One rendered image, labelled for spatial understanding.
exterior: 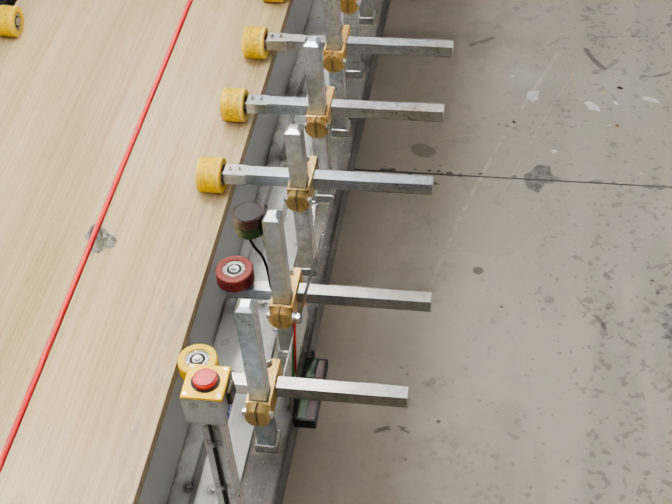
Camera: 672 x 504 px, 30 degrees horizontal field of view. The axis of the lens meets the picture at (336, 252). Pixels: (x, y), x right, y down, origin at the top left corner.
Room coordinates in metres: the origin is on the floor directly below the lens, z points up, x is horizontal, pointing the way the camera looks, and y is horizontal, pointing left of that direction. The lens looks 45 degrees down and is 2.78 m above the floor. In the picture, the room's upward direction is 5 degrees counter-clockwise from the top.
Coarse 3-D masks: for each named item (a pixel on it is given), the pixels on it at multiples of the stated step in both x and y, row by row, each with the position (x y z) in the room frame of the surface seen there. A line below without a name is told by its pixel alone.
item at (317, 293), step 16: (256, 288) 1.84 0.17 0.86; (304, 288) 1.82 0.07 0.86; (320, 288) 1.82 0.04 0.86; (336, 288) 1.82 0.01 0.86; (352, 288) 1.81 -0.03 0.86; (368, 288) 1.81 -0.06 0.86; (336, 304) 1.79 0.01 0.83; (352, 304) 1.79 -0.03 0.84; (368, 304) 1.78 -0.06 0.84; (384, 304) 1.77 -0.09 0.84; (400, 304) 1.77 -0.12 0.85; (416, 304) 1.76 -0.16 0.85
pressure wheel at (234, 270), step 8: (232, 256) 1.89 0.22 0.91; (240, 256) 1.89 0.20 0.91; (224, 264) 1.87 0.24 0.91; (232, 264) 1.87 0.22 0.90; (240, 264) 1.87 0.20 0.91; (248, 264) 1.86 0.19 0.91; (216, 272) 1.85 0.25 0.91; (224, 272) 1.85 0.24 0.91; (232, 272) 1.85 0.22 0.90; (240, 272) 1.84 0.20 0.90; (248, 272) 1.84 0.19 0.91; (224, 280) 1.82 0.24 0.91; (232, 280) 1.82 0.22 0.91; (240, 280) 1.82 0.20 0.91; (248, 280) 1.83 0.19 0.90; (224, 288) 1.82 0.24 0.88; (232, 288) 1.82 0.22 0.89; (240, 288) 1.82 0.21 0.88
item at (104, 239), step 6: (90, 228) 2.01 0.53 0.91; (102, 228) 2.00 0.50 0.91; (90, 234) 1.99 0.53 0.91; (102, 234) 1.99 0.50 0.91; (108, 234) 1.99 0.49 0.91; (96, 240) 1.96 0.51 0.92; (102, 240) 1.97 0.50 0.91; (108, 240) 1.97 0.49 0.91; (114, 240) 1.97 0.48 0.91; (96, 246) 1.95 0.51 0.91; (102, 246) 1.96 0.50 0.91; (108, 246) 1.95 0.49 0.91; (96, 252) 1.94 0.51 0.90
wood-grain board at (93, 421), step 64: (64, 0) 2.94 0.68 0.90; (128, 0) 2.91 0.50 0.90; (256, 0) 2.86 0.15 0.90; (0, 64) 2.67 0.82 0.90; (64, 64) 2.64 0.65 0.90; (128, 64) 2.62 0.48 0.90; (192, 64) 2.60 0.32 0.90; (256, 64) 2.57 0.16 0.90; (0, 128) 2.40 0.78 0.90; (64, 128) 2.38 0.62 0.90; (128, 128) 2.36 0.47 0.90; (192, 128) 2.34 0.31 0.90; (0, 192) 2.17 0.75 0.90; (64, 192) 2.15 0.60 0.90; (128, 192) 2.13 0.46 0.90; (192, 192) 2.11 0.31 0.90; (0, 256) 1.96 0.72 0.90; (64, 256) 1.94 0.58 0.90; (128, 256) 1.92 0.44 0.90; (192, 256) 1.91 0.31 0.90; (0, 320) 1.77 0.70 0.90; (64, 320) 1.75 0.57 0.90; (128, 320) 1.74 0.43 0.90; (192, 320) 1.74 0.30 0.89; (0, 384) 1.60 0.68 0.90; (64, 384) 1.58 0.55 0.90; (128, 384) 1.57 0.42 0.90; (0, 448) 1.44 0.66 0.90; (64, 448) 1.43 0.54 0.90; (128, 448) 1.42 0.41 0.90
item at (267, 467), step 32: (384, 0) 3.11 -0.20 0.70; (352, 96) 2.67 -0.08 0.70; (352, 128) 2.53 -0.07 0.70; (352, 160) 2.44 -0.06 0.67; (320, 224) 2.18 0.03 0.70; (320, 256) 2.07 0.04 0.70; (320, 320) 1.93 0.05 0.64; (288, 416) 1.61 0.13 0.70; (256, 448) 1.53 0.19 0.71; (288, 448) 1.54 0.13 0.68; (256, 480) 1.46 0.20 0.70
